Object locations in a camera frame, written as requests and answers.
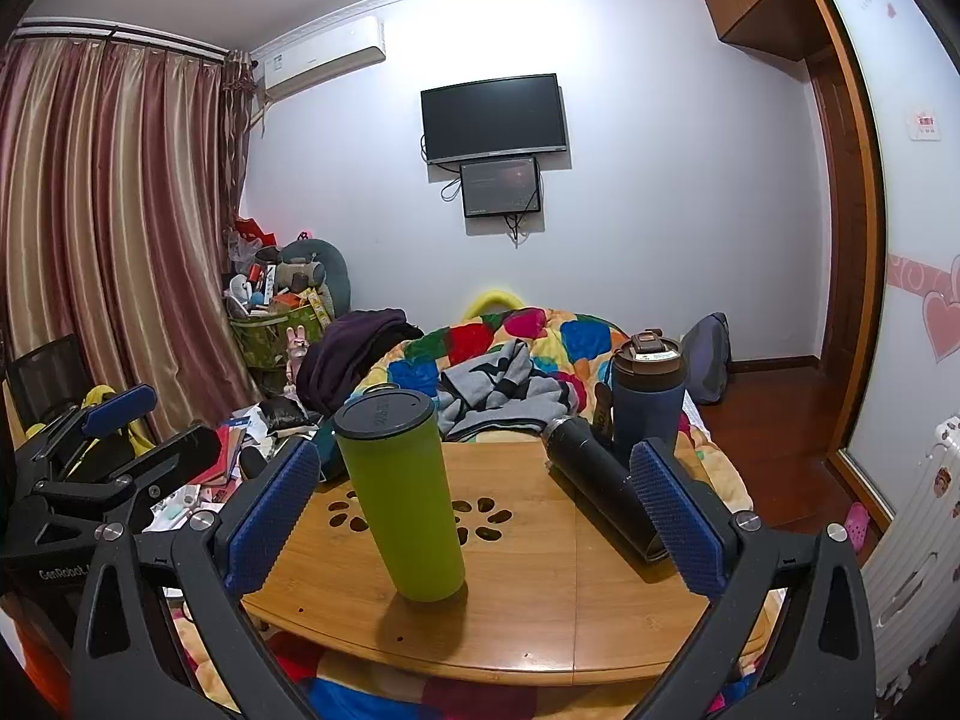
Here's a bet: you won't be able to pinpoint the curtain rail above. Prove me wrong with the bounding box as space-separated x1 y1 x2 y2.
11 19 230 62

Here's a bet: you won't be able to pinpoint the white radiator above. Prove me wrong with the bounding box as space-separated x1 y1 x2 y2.
859 414 960 700

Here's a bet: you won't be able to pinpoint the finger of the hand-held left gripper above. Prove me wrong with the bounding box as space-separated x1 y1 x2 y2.
112 424 224 522
45 384 159 458

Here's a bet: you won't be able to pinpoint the dark purple cloth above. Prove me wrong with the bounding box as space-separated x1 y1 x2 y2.
296 308 425 416

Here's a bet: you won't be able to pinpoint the yellow cloth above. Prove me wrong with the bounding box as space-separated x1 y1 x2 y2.
25 384 155 466

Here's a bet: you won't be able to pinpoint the green storage box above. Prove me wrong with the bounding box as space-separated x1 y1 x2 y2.
229 306 332 395

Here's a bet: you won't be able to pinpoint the black pouch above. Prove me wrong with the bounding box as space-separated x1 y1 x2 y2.
259 399 310 437

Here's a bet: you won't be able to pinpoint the grey and black garment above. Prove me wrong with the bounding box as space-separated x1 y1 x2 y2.
436 340 583 442

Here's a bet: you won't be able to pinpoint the small black monitor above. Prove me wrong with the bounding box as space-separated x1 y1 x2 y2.
459 155 543 219

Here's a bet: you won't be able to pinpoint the dark blue tumbler brown lid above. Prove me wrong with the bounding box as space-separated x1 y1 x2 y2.
609 328 688 466

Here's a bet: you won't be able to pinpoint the pile of papers and books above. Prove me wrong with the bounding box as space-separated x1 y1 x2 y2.
146 401 335 537

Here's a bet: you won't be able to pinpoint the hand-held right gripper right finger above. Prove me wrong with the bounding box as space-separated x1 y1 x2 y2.
626 439 878 720

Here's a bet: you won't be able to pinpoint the black mesh chair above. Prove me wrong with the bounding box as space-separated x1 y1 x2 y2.
6 334 92 428

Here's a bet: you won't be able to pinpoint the striped brown curtain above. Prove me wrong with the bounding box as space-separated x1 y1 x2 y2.
0 37 254 440

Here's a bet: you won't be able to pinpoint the grey curved cushion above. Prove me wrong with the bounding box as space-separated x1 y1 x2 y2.
277 238 354 317

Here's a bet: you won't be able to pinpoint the wooden door frame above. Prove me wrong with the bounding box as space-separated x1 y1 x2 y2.
796 0 897 530

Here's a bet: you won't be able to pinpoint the black wall television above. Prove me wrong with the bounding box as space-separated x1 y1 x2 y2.
420 73 569 166

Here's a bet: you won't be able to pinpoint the grey backpack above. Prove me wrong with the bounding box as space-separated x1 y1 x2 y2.
679 313 733 405

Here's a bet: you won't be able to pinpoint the black monitor cable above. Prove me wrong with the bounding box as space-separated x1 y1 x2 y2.
439 174 532 250

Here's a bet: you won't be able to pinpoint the colourful patterned quilt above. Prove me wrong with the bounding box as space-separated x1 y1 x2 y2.
176 305 777 720

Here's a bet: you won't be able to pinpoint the yellow plastic hoop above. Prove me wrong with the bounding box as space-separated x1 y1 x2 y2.
461 286 527 320

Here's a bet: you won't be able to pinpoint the green cup with dark lid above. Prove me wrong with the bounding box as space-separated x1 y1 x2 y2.
332 388 467 602

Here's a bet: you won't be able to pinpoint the white sliding door pink hearts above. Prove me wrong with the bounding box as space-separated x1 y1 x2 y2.
817 0 960 515

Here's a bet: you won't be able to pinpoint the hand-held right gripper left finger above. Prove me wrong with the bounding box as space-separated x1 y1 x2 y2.
69 436 323 720

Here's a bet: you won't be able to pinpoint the white air conditioner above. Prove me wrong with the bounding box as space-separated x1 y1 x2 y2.
253 15 388 103

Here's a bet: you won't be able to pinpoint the black bottle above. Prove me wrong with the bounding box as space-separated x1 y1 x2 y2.
544 415 672 563

